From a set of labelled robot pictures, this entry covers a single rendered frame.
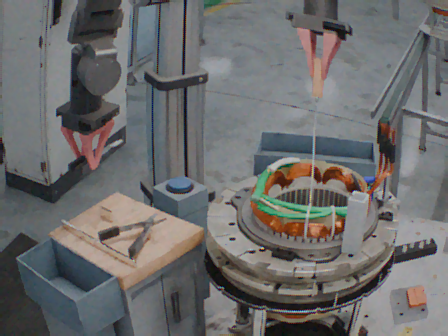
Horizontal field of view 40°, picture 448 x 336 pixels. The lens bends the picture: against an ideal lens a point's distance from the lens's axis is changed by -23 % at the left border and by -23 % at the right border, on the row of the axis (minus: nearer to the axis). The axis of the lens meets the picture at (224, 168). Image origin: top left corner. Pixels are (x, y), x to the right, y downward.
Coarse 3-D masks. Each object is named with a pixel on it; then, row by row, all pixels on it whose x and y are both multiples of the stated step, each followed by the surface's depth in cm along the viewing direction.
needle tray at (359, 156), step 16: (256, 144) 144; (272, 144) 150; (288, 144) 149; (304, 144) 149; (320, 144) 148; (336, 144) 148; (352, 144) 147; (368, 144) 146; (256, 160) 140; (272, 160) 140; (336, 160) 138; (352, 160) 147; (368, 160) 147; (368, 176) 138
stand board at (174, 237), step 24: (96, 216) 119; (120, 216) 119; (144, 216) 120; (168, 216) 120; (72, 240) 111; (120, 240) 112; (168, 240) 113; (192, 240) 115; (120, 264) 106; (144, 264) 107
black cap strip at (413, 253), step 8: (424, 240) 157; (432, 240) 157; (400, 248) 155; (408, 248) 155; (416, 248) 155; (424, 248) 154; (432, 248) 154; (400, 256) 153; (408, 256) 153; (416, 256) 154; (424, 256) 154
